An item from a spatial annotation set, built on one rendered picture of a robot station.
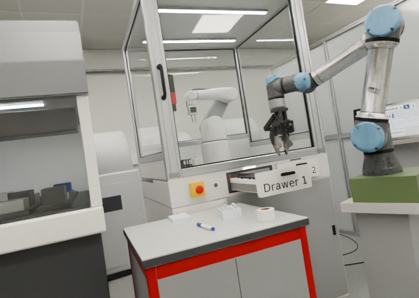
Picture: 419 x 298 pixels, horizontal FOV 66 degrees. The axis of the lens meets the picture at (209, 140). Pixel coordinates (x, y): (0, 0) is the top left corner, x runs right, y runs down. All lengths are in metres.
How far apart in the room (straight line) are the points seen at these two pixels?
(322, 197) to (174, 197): 0.93
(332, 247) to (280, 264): 0.96
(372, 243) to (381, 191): 0.23
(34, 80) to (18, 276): 0.75
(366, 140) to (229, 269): 0.69
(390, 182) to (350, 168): 2.14
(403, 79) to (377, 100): 1.76
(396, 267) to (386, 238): 0.11
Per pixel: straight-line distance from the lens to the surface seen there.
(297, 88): 1.45
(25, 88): 1.41
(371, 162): 1.48
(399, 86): 3.11
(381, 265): 1.54
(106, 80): 5.01
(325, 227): 2.13
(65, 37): 1.50
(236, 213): 1.40
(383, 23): 1.35
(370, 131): 1.32
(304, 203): 2.02
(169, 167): 1.66
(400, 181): 1.39
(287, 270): 1.28
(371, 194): 1.43
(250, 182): 1.55
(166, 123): 1.67
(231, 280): 1.18
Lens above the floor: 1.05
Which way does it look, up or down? 2 degrees up
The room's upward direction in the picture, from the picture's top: 9 degrees counter-clockwise
